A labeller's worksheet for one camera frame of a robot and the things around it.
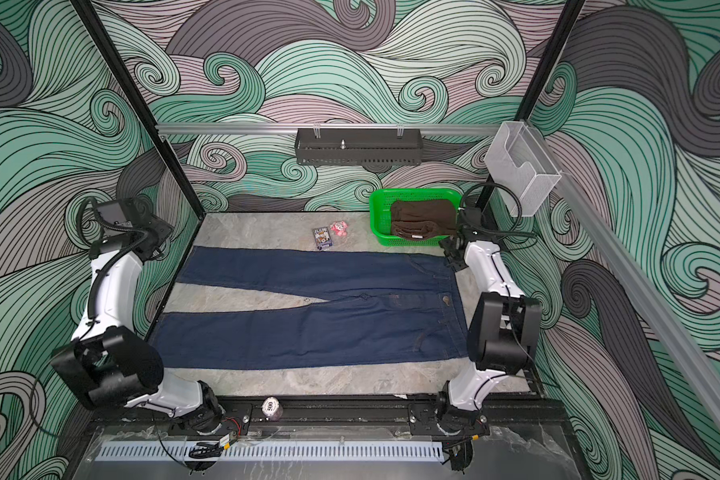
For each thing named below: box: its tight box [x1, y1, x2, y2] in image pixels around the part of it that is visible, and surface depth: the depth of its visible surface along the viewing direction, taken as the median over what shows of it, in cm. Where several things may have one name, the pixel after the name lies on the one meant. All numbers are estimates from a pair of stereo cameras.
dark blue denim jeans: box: [150, 247, 469, 369], surface depth 94 cm
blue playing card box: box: [312, 226, 333, 250], surface depth 113 cm
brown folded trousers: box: [391, 199, 457, 239], surface depth 116 cm
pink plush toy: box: [329, 221, 348, 237], surface depth 113 cm
